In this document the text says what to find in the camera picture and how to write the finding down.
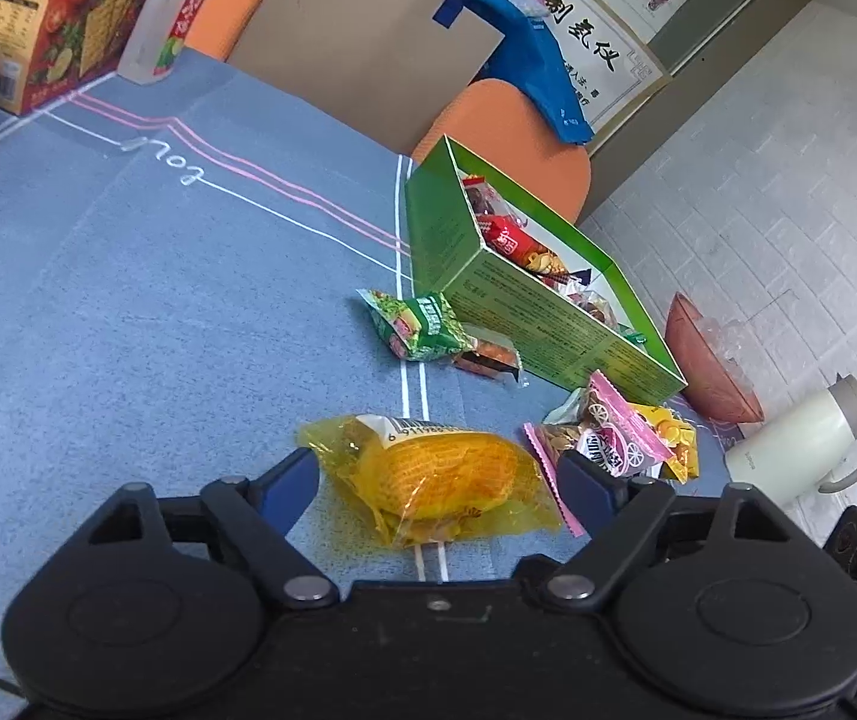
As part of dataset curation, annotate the yellow corn cake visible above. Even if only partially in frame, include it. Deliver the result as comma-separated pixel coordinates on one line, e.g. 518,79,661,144
296,415,561,548

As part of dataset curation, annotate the pink snack packet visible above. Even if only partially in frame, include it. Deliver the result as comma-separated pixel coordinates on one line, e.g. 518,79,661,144
522,371,675,536

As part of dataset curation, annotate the yellow snack packet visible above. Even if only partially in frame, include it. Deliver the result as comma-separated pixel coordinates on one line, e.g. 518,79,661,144
633,403,700,483

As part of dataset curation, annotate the pink translucent plastic bowl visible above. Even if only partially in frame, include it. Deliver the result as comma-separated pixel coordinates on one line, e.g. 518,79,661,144
664,293,765,424

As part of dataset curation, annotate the small brown wrapped snack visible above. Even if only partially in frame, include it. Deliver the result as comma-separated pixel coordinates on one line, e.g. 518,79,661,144
453,323,522,383

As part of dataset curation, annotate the white thermos jug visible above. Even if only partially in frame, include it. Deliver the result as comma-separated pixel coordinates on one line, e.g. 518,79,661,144
724,376,857,505

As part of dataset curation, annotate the green vegetable snack packet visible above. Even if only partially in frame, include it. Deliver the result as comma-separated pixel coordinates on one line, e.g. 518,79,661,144
357,289,476,362

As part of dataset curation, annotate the blue tablecloth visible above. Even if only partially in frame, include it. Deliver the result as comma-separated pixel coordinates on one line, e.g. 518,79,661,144
0,47,731,720

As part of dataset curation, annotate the red chip bag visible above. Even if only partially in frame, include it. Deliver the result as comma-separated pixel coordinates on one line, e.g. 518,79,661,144
476,215,568,277

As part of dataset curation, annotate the green white cardboard box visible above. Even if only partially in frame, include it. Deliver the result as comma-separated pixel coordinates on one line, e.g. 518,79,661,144
405,137,687,405

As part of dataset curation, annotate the right orange chair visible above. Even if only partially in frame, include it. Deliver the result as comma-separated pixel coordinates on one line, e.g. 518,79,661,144
412,78,591,223

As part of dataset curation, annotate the framed calligraphy poster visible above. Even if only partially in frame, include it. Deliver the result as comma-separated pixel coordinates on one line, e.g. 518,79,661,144
545,0,670,138

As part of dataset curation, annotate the blue fabric bag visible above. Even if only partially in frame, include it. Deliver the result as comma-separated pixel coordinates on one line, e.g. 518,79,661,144
462,0,594,146

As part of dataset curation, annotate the brown cardboard sheet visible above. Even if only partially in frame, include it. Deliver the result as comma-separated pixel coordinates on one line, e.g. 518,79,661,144
228,0,503,154

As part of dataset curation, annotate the red white drink carton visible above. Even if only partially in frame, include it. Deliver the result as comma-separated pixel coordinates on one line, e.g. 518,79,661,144
118,0,205,85

